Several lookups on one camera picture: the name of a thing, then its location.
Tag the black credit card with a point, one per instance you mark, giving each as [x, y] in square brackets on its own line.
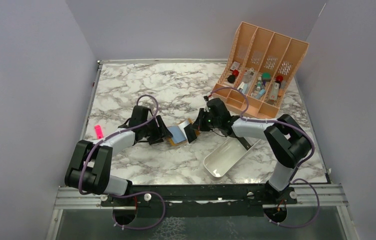
[190, 133]

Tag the light blue tube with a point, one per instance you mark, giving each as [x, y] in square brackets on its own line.
[260, 94]

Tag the peach desk organizer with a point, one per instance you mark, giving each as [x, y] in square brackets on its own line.
[254, 51]

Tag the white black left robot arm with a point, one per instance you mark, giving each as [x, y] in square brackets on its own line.
[89, 169]

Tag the white red tube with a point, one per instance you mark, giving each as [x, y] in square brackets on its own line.
[274, 91]

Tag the red round cap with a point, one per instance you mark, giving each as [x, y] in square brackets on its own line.
[235, 73]

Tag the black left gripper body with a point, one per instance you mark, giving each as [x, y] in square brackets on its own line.
[152, 131]

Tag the black round cap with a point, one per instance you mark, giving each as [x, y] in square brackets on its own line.
[231, 79]

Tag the black mounting rail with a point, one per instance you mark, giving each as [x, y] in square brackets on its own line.
[198, 200]

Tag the white plastic tray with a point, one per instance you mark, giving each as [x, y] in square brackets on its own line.
[221, 160]

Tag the green round cap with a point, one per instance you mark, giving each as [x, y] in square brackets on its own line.
[266, 76]

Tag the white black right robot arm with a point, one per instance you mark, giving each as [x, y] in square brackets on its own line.
[290, 144]

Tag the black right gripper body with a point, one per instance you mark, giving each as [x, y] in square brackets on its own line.
[207, 122]

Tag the pink highlighter marker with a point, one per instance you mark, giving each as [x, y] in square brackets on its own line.
[98, 132]

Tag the yellow leather card holder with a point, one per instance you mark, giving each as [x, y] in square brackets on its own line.
[179, 135]

